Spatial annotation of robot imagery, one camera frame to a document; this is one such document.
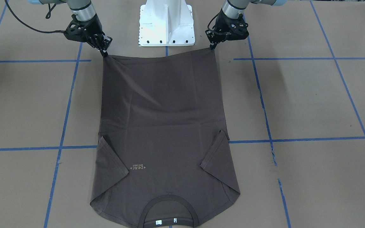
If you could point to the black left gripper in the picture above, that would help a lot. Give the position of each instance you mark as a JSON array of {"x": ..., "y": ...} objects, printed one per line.
[{"x": 224, "y": 19}]

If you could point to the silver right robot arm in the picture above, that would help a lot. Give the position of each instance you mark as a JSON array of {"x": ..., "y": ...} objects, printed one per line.
[{"x": 85, "y": 7}]

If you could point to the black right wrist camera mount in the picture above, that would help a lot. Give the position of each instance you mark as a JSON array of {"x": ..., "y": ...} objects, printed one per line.
[{"x": 75, "y": 31}]

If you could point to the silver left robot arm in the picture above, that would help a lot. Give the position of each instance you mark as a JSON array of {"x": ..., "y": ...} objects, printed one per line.
[{"x": 230, "y": 6}]

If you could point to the dark brown t-shirt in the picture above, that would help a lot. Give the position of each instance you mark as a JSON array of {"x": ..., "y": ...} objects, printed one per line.
[{"x": 163, "y": 155}]

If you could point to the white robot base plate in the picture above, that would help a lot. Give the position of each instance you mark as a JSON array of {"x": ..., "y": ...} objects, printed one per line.
[{"x": 166, "y": 23}]

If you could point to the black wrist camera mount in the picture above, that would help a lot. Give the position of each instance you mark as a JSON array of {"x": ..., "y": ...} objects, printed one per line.
[
  {"x": 75, "y": 31},
  {"x": 237, "y": 29}
]

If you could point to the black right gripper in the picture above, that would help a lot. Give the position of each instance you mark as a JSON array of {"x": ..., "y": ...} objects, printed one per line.
[{"x": 92, "y": 29}]

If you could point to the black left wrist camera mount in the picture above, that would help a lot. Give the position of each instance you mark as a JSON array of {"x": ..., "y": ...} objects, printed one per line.
[{"x": 237, "y": 29}]

